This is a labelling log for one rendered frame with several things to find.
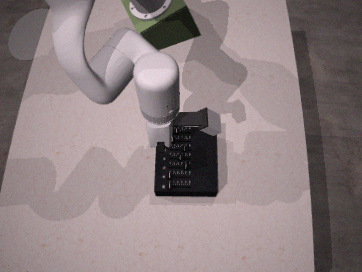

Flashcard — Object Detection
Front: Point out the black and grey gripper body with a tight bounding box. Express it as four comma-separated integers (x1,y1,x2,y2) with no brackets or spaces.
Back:
142,114,178,148

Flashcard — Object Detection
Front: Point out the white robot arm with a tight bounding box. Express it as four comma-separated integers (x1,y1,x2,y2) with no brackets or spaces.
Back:
45,0,222,136

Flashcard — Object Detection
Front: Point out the black lighting desk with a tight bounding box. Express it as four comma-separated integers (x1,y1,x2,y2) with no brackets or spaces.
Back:
154,127,218,197

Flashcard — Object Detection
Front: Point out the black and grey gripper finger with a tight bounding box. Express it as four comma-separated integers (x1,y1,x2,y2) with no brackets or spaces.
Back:
158,142,165,152

